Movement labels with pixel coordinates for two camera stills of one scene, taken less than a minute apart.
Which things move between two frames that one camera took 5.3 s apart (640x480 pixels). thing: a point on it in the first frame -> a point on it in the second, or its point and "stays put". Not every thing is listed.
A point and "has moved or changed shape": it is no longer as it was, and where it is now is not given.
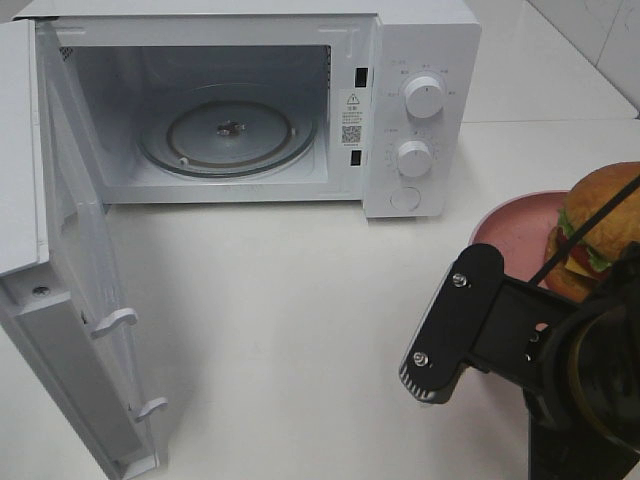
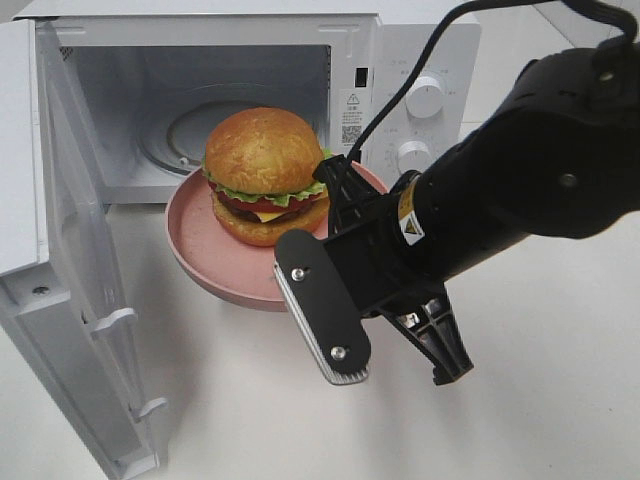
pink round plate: [519, 227] has moved or changed shape
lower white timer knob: [414, 158] stays put
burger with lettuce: [579, 274] -> [259, 164]
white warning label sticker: [352, 118] stays put
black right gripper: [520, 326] -> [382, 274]
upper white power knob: [424, 97] stays put
